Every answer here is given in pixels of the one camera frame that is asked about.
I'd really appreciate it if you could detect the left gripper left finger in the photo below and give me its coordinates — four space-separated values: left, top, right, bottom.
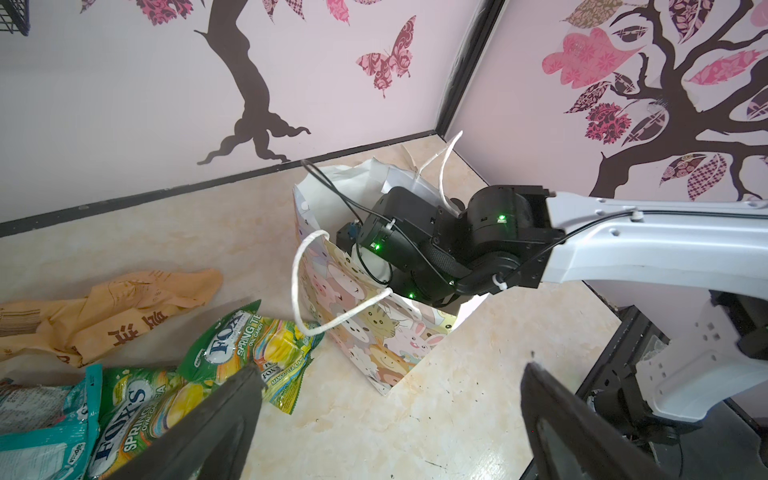
111 365 264 479

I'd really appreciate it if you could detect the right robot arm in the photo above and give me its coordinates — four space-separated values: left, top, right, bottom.
355 186 767 437

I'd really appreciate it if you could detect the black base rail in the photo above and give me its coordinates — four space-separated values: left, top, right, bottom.
519 305 768 480

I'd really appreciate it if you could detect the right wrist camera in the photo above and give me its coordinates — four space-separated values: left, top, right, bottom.
335 220 363 255

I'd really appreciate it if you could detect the black wire basket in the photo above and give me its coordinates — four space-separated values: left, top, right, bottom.
0 0 30 36

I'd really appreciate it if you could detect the green snack packet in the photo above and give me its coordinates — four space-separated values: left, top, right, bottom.
178 300 323 414
86 367 212 479

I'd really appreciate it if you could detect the teal snack packet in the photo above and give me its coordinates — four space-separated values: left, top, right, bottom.
1 365 103 480

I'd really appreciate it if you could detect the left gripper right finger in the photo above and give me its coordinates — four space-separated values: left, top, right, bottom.
520 362 666 479

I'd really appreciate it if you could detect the white patterned paper bag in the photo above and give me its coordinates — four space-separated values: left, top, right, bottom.
291 146 487 395

